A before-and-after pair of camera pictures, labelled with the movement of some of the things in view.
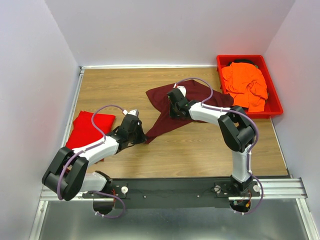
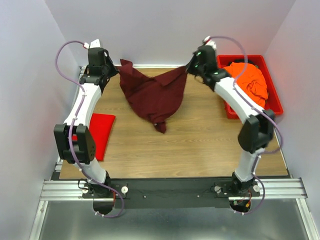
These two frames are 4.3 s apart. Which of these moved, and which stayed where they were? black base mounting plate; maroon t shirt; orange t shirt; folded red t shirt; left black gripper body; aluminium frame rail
Moved: left black gripper body; maroon t shirt
Stayed: black base mounting plate; orange t shirt; aluminium frame rail; folded red t shirt
